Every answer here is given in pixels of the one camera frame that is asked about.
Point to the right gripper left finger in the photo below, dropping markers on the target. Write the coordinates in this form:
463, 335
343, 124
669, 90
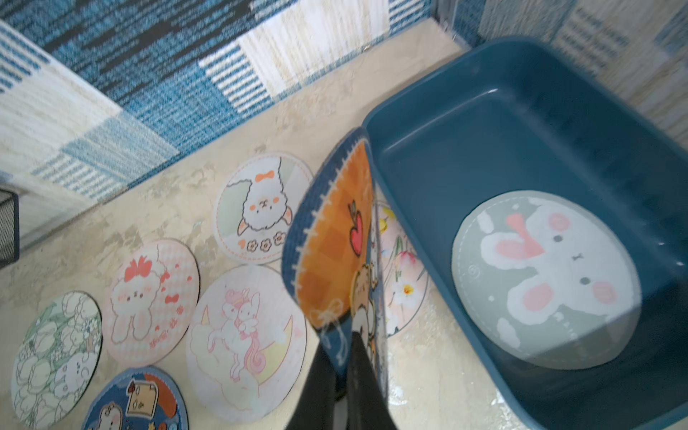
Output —
315, 408

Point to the green white cabbage coaster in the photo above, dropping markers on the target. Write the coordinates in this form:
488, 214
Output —
56, 360

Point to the pink floral flowers coaster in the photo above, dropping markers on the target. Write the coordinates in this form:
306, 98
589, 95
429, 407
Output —
405, 279

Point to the black wire mesh shelf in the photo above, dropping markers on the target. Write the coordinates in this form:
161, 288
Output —
9, 228

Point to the pink unicorn moon coaster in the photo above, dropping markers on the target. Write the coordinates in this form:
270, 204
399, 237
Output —
245, 345

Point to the white puppy cartoon coaster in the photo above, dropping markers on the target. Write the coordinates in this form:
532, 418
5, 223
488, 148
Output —
257, 206

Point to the teal plastic storage box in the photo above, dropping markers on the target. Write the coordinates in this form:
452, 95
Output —
514, 115

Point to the blue orange bears coaster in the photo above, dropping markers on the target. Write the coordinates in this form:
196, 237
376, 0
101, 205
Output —
331, 258

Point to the pink checkered bunny coaster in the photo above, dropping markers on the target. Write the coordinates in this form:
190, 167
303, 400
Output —
148, 307

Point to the blue cartoon toast coaster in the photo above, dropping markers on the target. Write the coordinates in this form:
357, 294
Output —
139, 398

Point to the green white rabbit coaster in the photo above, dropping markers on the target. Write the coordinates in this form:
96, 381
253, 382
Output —
546, 280

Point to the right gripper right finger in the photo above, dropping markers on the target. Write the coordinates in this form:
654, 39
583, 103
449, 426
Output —
366, 406

